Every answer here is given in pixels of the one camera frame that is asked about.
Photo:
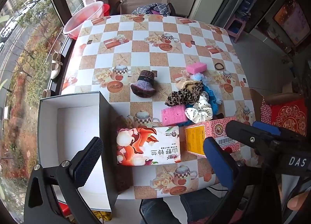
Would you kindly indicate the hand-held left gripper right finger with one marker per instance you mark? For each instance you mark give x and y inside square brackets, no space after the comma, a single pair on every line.
[216,160]

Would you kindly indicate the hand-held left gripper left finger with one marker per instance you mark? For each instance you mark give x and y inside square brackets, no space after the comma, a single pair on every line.
[87,163]

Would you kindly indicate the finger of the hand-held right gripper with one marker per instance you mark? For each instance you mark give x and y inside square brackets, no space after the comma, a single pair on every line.
[266,128]
[245,132]

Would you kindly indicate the white cardboard box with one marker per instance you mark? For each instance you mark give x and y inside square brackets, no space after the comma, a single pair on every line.
[73,122]

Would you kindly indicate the white polka dot scrunchie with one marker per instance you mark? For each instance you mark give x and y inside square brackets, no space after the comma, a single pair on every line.
[199,109]

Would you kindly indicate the light blue feather duster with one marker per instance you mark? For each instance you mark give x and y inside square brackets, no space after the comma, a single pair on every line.
[197,77]

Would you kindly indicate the beige knitted cloth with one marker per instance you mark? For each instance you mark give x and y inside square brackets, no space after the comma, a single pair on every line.
[185,85]

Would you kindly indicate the person's right hand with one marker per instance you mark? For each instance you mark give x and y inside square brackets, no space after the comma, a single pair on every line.
[300,201]

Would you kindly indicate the red gingham cloth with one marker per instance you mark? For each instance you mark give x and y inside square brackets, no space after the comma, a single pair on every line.
[266,112]

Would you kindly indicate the red embroidered cushion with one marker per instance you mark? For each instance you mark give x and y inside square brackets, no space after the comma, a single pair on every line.
[289,114]

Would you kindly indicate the pink patterned flat box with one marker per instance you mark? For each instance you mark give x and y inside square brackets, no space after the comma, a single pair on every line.
[213,129]

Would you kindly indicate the brown armchair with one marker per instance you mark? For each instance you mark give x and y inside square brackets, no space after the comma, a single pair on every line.
[281,97]

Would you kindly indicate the blue lace scrunchie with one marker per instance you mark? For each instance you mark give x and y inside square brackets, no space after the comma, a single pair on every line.
[211,97]

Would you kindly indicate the red plastic stool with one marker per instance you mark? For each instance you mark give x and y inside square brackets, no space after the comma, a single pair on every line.
[64,209]

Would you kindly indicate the person's jeans leg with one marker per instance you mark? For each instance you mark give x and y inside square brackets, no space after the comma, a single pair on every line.
[184,207]

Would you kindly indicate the floral tissue pack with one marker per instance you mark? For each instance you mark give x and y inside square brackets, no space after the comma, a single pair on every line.
[145,146]

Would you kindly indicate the pink sponge with holes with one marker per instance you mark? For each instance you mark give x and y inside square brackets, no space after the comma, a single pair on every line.
[173,115]

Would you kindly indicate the leopard print scrunchie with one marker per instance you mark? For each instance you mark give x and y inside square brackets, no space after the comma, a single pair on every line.
[181,96]

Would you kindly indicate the pink plastic stool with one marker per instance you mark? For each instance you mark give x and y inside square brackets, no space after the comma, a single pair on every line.
[235,28]

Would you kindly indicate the checkered printed tablecloth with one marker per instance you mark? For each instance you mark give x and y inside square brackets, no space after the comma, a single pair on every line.
[145,56]

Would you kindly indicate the pink plastic basin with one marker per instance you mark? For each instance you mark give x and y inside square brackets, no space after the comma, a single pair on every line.
[82,22]

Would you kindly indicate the red plastic basin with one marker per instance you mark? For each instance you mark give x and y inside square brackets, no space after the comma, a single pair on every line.
[106,9]

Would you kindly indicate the plaid cloth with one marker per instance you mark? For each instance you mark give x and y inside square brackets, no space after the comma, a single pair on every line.
[150,10]

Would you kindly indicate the framed wall picture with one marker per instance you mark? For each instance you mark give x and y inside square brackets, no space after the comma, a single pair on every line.
[291,22]

